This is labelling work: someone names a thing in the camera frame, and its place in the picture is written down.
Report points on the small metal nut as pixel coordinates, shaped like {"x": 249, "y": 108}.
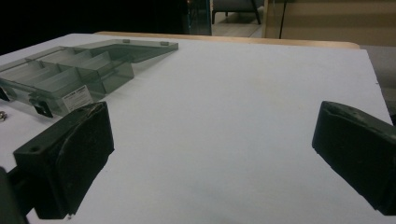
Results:
{"x": 2, "y": 116}

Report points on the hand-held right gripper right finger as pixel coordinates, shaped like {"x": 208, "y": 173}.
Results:
{"x": 358, "y": 149}

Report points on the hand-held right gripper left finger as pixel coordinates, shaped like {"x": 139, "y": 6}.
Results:
{"x": 62, "y": 161}

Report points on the clear plastic compartment organizer box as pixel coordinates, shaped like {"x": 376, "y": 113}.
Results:
{"x": 73, "y": 73}

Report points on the dark chair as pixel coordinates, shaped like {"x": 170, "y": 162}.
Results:
{"x": 235, "y": 7}

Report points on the wooden table edge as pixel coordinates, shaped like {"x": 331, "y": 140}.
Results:
{"x": 249, "y": 40}

